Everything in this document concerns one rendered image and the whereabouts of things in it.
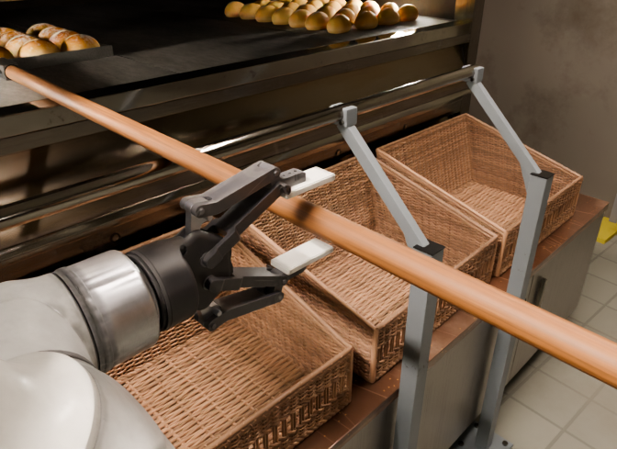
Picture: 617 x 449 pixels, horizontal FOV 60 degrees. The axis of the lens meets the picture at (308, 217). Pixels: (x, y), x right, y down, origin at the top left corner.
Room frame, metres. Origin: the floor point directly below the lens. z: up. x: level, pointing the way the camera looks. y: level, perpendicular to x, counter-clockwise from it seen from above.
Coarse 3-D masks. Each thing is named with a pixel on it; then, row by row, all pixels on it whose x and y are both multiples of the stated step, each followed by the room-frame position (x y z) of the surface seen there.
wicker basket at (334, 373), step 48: (240, 288) 1.09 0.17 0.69; (288, 288) 0.96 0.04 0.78; (240, 336) 1.03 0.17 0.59; (288, 336) 0.96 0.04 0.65; (336, 336) 0.85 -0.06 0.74; (144, 384) 0.87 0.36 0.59; (192, 384) 0.87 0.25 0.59; (240, 384) 0.87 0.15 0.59; (288, 384) 0.87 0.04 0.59; (336, 384) 0.80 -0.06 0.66; (192, 432) 0.74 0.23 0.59; (240, 432) 0.63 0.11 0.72; (288, 432) 0.71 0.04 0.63
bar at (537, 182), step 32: (384, 96) 1.08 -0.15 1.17; (480, 96) 1.31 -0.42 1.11; (288, 128) 0.89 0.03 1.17; (352, 128) 0.99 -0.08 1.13; (160, 160) 0.72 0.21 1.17; (64, 192) 0.62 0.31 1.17; (96, 192) 0.64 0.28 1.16; (384, 192) 0.92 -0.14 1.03; (544, 192) 1.17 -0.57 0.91; (0, 224) 0.55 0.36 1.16; (416, 224) 0.88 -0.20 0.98; (416, 288) 0.84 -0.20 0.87; (512, 288) 1.18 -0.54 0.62; (416, 320) 0.83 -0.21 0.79; (416, 352) 0.83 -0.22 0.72; (416, 384) 0.82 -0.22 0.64; (416, 416) 0.83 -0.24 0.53; (480, 416) 1.19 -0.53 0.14; (416, 448) 0.85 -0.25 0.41; (480, 448) 1.17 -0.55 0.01
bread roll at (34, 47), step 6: (30, 42) 1.32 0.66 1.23; (36, 42) 1.32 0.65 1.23; (42, 42) 1.33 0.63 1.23; (48, 42) 1.34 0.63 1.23; (24, 48) 1.30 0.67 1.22; (30, 48) 1.31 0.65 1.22; (36, 48) 1.31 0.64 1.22; (42, 48) 1.32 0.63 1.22; (48, 48) 1.33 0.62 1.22; (54, 48) 1.34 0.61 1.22; (18, 54) 1.30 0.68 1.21; (24, 54) 1.30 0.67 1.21; (30, 54) 1.30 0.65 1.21; (36, 54) 1.30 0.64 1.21
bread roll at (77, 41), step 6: (72, 36) 1.39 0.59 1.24; (78, 36) 1.40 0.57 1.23; (84, 36) 1.41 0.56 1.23; (90, 36) 1.43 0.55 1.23; (66, 42) 1.38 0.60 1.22; (72, 42) 1.38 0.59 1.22; (78, 42) 1.39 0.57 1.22; (84, 42) 1.39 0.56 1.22; (90, 42) 1.41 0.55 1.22; (96, 42) 1.43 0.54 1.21; (66, 48) 1.37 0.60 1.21; (72, 48) 1.37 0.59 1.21; (78, 48) 1.38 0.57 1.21; (84, 48) 1.39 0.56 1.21
